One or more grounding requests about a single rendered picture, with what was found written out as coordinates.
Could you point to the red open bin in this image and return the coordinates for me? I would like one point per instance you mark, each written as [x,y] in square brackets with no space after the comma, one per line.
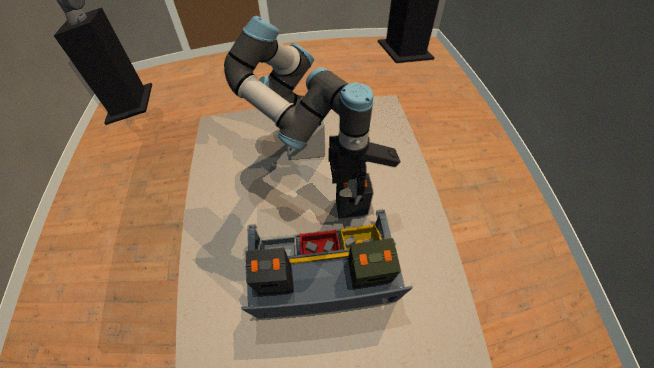
[320,239]

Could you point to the orange flat bar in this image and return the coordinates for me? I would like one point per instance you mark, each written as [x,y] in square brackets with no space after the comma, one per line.
[318,258]

